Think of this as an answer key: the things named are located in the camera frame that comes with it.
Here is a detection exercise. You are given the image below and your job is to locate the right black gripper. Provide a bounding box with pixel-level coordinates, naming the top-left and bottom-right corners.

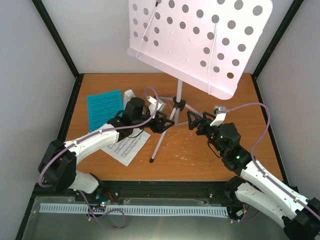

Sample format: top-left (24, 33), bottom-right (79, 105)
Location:
top-left (187, 110), bottom-right (226, 155)

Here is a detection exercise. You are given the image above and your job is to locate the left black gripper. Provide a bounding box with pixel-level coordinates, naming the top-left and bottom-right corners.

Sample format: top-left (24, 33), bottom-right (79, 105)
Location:
top-left (132, 111), bottom-right (175, 134)

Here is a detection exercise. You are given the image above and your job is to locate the white metronome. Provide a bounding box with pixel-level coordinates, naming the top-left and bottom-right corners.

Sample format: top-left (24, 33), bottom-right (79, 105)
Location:
top-left (123, 89), bottom-right (136, 109)

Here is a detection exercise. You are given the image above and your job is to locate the white sheet music page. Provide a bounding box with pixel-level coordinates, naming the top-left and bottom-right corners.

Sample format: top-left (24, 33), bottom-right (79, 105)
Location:
top-left (101, 128), bottom-right (151, 167)

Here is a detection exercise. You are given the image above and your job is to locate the blue sheet music page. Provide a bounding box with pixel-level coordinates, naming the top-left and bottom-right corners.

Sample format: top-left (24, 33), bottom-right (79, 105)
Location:
top-left (86, 89), bottom-right (124, 132)

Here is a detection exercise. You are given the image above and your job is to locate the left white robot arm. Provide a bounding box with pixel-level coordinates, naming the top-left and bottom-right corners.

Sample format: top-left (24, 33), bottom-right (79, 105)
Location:
top-left (38, 97), bottom-right (175, 202)

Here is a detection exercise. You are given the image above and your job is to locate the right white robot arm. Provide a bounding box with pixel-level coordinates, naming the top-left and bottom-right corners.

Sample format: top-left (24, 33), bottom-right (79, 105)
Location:
top-left (187, 111), bottom-right (320, 240)

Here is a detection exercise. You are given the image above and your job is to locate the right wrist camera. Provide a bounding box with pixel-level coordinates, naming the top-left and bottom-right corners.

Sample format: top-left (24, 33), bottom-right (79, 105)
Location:
top-left (210, 105), bottom-right (227, 127)

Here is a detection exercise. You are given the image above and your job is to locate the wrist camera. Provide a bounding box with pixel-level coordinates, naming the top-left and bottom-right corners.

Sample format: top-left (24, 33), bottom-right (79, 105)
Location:
top-left (146, 96), bottom-right (166, 115)
top-left (210, 105), bottom-right (227, 127)

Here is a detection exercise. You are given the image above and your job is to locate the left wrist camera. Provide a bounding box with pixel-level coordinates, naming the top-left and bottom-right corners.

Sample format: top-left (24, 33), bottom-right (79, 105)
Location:
top-left (146, 96), bottom-right (166, 115)

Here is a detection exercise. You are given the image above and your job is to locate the black aluminium frame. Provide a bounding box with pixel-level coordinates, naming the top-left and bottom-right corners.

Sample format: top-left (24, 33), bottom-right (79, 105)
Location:
top-left (13, 0), bottom-right (320, 240)

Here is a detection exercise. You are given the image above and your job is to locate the light blue cable duct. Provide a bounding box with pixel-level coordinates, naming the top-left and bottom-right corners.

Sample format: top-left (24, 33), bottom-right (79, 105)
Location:
top-left (38, 203), bottom-right (228, 218)

